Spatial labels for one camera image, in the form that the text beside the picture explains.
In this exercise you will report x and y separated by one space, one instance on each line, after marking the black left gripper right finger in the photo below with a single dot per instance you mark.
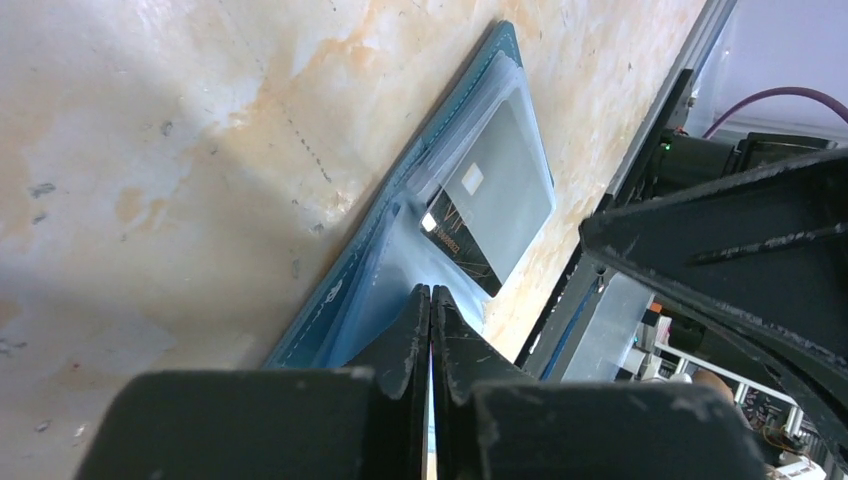
494 421

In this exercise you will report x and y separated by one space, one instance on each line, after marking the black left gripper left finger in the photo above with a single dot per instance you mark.
364 420

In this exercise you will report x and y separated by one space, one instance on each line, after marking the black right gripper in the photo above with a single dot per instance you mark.
760 257

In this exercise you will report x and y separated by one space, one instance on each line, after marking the blue card holder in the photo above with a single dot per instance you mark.
388 256

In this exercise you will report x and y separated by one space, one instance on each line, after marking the aluminium frame rail front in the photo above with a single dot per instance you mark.
593 314

